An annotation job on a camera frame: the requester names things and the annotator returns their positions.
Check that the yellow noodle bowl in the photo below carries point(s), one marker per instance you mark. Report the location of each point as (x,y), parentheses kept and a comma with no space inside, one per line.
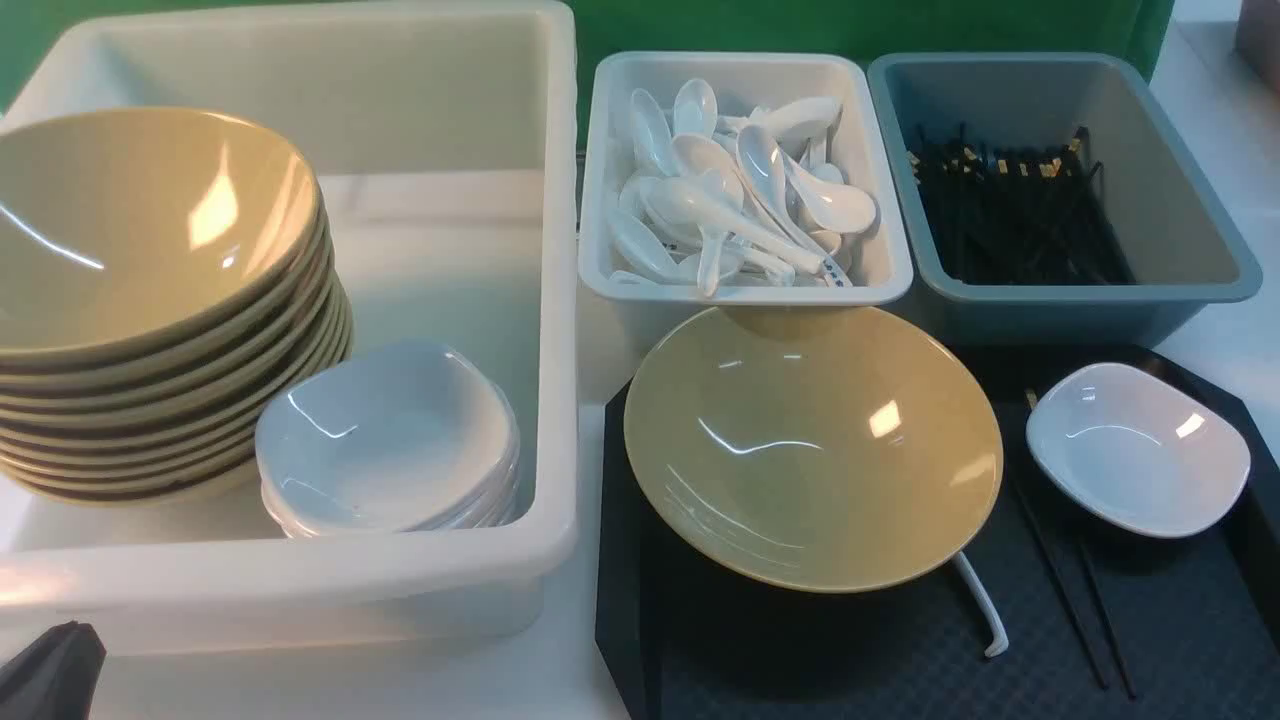
(830,451)

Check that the black chopstick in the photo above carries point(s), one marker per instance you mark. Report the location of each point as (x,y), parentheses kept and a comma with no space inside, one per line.
(1075,530)
(1050,564)

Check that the white soup spoon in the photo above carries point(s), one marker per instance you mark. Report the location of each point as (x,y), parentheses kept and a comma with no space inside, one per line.
(1000,639)

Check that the white square sauce dish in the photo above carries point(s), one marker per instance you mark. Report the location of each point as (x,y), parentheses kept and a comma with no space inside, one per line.
(1138,453)

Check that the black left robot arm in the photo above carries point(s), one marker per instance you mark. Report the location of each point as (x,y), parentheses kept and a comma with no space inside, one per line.
(54,677)

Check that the top stacked yellow bowl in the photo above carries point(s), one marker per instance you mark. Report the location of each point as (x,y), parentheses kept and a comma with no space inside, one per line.
(124,228)

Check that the white spoon bin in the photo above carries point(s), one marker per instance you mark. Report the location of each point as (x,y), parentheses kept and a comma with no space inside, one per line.
(631,145)

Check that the white spoon left front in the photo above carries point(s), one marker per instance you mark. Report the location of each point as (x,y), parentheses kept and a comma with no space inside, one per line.
(641,248)

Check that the white spoon front centre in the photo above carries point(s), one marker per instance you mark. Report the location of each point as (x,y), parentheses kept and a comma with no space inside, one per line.
(683,200)

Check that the stack of white dishes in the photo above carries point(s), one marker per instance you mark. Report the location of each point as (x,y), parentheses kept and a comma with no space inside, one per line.
(424,465)

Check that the top stacked white dish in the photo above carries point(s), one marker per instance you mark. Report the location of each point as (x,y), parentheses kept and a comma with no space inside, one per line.
(394,374)

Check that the white spoon top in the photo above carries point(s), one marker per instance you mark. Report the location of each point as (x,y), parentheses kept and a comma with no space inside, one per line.
(696,109)

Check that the large white plastic tub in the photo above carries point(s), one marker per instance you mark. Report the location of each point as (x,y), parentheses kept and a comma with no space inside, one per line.
(444,133)

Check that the white spoon back right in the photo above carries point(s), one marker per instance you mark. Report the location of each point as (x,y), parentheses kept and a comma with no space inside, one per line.
(808,117)

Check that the pile of black chopsticks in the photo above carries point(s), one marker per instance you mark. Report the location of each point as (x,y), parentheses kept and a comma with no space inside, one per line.
(1018,216)

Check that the grey-blue chopstick bin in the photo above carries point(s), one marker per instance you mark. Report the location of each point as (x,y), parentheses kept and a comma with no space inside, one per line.
(1185,250)

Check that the black serving tray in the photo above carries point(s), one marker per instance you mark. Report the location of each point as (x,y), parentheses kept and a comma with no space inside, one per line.
(684,638)

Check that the stack of yellow bowls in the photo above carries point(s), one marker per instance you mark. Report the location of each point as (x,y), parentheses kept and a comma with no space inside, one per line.
(135,367)

